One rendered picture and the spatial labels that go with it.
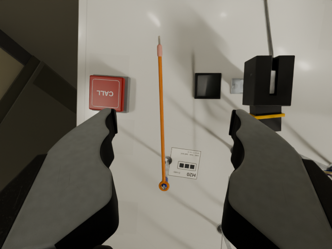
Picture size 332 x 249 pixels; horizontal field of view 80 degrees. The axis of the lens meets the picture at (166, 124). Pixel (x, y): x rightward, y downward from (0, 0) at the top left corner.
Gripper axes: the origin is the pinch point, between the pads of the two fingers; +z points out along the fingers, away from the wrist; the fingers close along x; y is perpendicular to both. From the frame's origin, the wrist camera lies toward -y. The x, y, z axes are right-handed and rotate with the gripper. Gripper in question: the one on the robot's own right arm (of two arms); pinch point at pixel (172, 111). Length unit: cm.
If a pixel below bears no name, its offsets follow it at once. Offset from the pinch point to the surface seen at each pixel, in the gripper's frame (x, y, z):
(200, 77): 3.9, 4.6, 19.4
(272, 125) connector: 11.9, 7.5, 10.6
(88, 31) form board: -13.6, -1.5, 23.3
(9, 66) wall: -126, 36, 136
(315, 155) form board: 22.7, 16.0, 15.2
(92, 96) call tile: -11.9, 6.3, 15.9
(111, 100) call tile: -9.1, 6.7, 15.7
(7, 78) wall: -125, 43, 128
